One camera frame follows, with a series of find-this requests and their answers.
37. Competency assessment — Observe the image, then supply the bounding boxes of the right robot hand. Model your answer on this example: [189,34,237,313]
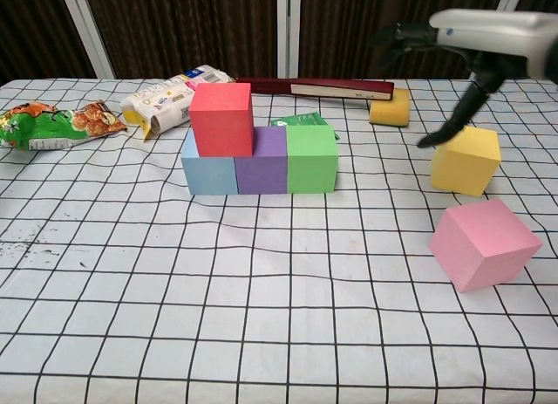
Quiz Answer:
[370,9,558,150]

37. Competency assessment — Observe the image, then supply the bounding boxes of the green foam cube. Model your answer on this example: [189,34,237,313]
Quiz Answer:
[285,124,340,195]

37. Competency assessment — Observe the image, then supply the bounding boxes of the red foam cube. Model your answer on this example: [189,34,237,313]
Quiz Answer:
[189,82,254,158]

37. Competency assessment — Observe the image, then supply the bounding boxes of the light blue foam cube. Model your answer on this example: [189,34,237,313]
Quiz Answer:
[180,128,240,196]

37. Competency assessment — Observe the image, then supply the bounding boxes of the yellow sponge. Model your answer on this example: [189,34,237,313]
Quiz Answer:
[369,88,412,128]

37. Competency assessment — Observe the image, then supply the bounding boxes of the yellow foam cube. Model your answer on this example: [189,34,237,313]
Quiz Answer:
[430,125,501,198]

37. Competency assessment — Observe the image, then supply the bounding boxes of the green tea sachet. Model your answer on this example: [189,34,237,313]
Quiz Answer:
[269,111,340,141]

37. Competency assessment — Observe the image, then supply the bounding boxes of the pink foam cube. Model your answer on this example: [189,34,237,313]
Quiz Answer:
[429,198,544,294]

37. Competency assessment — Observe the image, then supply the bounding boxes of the dark red folded fan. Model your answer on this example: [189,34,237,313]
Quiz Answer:
[235,76,396,102]

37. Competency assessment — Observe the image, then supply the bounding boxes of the purple foam cube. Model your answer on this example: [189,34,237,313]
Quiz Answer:
[234,126,289,195]

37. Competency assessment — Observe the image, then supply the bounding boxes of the white cracker package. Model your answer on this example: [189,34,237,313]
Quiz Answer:
[119,64,237,142]

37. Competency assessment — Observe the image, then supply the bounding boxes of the green orange snack bag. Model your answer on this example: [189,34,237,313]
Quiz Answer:
[0,99,128,151]

